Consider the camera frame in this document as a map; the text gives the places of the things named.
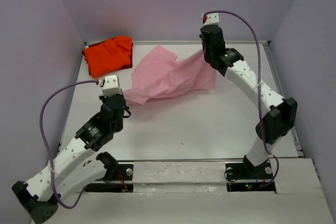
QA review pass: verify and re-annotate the pink t shirt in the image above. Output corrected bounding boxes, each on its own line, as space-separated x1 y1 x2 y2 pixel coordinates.
123 45 216 105

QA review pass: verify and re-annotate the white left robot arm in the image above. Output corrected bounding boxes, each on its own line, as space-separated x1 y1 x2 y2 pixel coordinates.
12 94 129 223

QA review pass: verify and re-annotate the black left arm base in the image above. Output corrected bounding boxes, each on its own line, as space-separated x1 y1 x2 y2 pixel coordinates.
85 162 134 193

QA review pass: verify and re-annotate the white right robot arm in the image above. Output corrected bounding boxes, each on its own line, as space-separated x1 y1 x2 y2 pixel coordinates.
200 24 298 178

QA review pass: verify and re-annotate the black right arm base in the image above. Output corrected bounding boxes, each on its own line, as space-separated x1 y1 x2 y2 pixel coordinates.
224 162 276 193

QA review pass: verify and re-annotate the orange t shirt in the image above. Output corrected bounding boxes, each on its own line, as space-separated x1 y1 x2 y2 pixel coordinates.
81 35 133 78

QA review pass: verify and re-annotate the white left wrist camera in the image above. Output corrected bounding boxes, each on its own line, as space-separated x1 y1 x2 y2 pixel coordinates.
98 75 122 98

